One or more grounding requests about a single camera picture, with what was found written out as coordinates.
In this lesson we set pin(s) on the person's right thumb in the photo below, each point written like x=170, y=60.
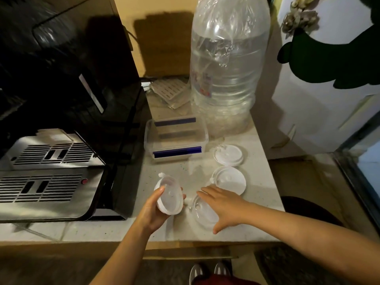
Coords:
x=219, y=228

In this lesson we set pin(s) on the white plastic cup lid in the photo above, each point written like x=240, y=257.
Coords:
x=228, y=154
x=230, y=178
x=170, y=195
x=202, y=215

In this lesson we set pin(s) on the person's red clothing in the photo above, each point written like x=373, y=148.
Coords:
x=222, y=280

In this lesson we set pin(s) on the person's left forearm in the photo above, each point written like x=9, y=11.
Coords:
x=124, y=258

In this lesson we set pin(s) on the person's right forearm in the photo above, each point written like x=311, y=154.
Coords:
x=311, y=234

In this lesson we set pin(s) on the person's right hand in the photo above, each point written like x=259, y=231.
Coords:
x=231, y=207

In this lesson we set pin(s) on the clear container with blue clips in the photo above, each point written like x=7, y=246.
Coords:
x=176, y=136

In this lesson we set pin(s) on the dark framed glass door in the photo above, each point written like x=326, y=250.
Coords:
x=359, y=163

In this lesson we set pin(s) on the dried flower decoration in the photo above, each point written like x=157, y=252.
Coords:
x=298, y=19

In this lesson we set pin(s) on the person's right shoe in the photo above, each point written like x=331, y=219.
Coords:
x=222, y=268

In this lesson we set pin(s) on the person's shoe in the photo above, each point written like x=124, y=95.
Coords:
x=222, y=268
x=196, y=273

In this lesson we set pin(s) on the person's left shoe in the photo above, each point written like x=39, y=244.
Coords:
x=196, y=273

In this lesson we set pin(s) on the silver slotted drip tray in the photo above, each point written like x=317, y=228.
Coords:
x=44, y=181

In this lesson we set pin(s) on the dark green decal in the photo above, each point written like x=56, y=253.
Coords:
x=332, y=62

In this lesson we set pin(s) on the person's left thumb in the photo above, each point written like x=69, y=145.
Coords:
x=156, y=198

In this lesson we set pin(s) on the person's left hand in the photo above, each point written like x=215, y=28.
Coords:
x=147, y=215

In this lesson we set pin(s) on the white refrigerator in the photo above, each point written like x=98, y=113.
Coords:
x=314, y=115

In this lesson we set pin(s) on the large clear water bottle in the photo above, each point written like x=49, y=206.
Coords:
x=228, y=71

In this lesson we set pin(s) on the black coffee machine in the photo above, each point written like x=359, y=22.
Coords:
x=68, y=86

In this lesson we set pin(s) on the grey perforated sachet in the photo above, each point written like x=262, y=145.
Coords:
x=170, y=89

